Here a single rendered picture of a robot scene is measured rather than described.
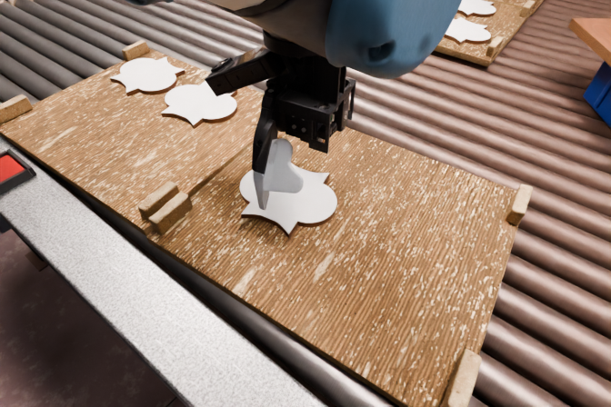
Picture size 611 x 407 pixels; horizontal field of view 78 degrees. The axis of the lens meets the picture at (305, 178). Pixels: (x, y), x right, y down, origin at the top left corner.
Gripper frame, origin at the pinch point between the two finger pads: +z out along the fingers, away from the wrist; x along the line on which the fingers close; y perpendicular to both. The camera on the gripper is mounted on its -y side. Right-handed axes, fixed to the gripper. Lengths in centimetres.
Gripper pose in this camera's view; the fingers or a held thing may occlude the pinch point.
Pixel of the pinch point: (287, 170)
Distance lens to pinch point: 50.9
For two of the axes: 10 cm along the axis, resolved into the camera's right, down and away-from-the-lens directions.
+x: 4.6, -6.3, 6.3
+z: 0.0, 7.0, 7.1
